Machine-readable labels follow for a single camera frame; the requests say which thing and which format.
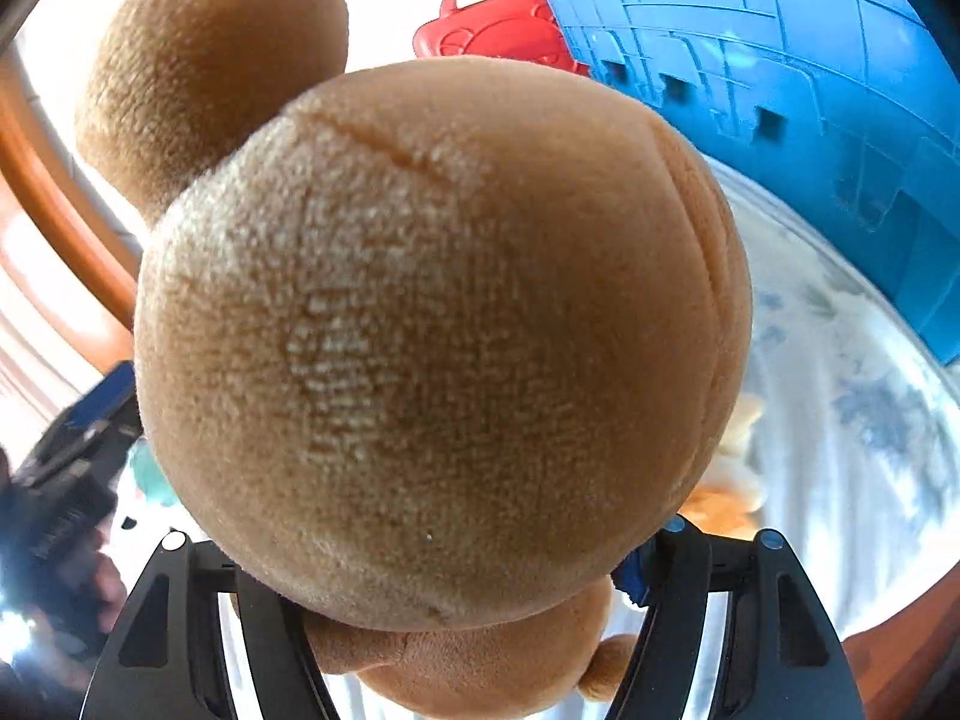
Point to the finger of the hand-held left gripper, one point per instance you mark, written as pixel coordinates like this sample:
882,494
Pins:
101,397

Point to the person's left hand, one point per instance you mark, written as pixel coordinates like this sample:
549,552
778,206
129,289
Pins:
109,592

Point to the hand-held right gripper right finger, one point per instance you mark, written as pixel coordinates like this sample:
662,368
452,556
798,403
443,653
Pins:
631,577

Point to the brown plush teddy bear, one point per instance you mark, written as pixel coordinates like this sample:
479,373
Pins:
442,330

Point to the wooden furniture frame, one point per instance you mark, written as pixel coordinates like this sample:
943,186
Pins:
52,202

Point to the orange and white plush toy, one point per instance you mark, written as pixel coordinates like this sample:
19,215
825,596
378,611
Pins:
724,476

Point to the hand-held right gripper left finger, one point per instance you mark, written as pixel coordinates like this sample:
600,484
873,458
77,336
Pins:
251,615

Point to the wooden desktop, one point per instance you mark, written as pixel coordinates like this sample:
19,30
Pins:
907,675

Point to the red plastic basket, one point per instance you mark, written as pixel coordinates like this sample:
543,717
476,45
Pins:
499,19

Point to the blue plastic crate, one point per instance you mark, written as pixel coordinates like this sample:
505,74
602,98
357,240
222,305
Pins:
795,67

